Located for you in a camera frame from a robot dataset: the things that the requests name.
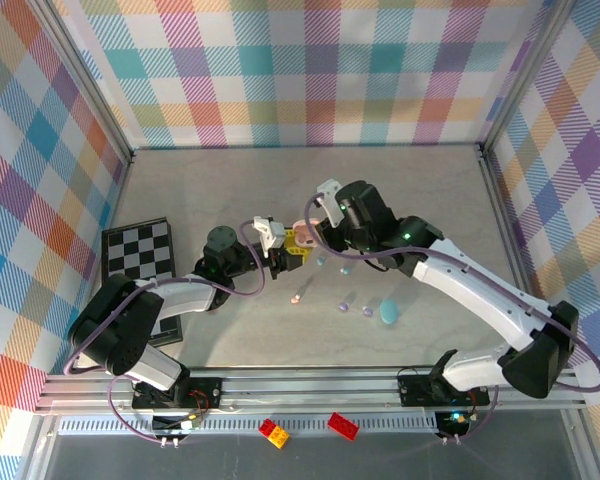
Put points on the lavender earbud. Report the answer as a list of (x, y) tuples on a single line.
[(343, 306), (367, 311)]

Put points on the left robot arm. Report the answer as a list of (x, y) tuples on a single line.
[(115, 325)]

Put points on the aluminium side rail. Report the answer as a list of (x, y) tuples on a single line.
[(116, 200), (505, 225)]

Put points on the blue earbud charging case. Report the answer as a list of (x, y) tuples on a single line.
[(389, 312)]

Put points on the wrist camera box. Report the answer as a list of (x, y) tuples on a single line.
[(270, 232), (330, 200)]

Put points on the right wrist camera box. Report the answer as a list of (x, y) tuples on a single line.
[(330, 200)]

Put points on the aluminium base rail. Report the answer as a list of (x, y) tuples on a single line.
[(305, 387)]

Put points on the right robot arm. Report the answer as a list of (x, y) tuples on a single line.
[(480, 295)]

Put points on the red toy brick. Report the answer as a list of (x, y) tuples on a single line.
[(343, 426)]

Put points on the aluminium frame post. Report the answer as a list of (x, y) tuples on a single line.
[(524, 75), (85, 77)]

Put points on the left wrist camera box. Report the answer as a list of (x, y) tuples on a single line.
[(270, 232)]

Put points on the black controller board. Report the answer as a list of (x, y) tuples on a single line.
[(175, 425), (452, 422)]

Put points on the red and yellow toy bricks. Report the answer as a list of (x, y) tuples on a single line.
[(274, 432)]

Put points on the black white checkerboard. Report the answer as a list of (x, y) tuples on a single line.
[(135, 250)]

